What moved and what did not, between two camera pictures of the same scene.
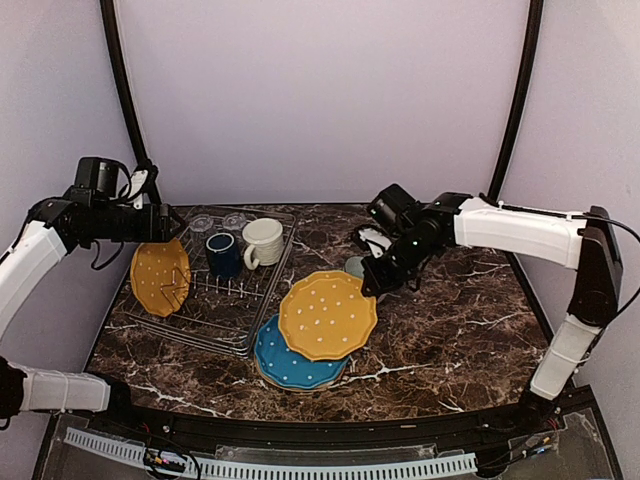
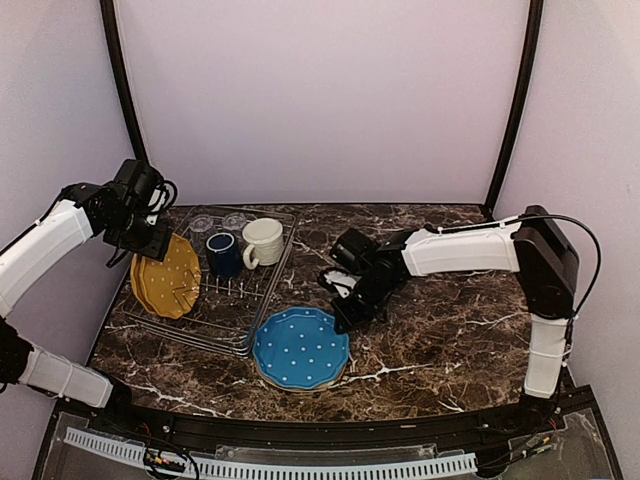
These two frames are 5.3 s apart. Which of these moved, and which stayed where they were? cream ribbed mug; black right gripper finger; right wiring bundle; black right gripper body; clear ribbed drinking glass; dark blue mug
Moved: black right gripper finger; black right gripper body
Stayed: right wiring bundle; clear ribbed drinking glass; cream ribbed mug; dark blue mug
